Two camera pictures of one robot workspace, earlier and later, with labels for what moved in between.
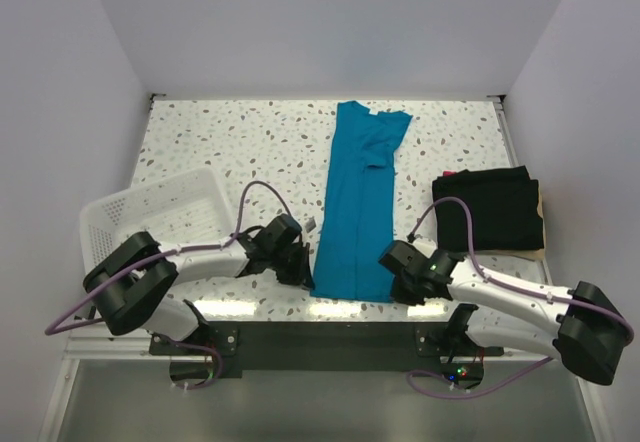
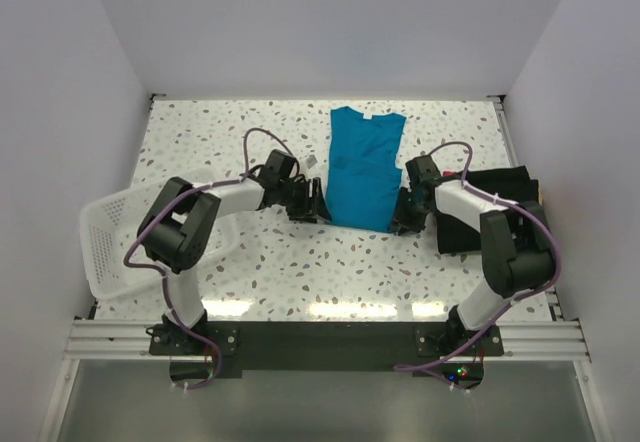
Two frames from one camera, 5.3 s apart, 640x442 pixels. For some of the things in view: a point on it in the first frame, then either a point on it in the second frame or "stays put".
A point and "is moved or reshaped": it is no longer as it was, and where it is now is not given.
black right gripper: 399,296 → 401,219
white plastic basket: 185,207 stays put
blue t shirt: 358,217 is moved or reshaped
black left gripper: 302,272 → 305,211
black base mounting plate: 319,348 stays put
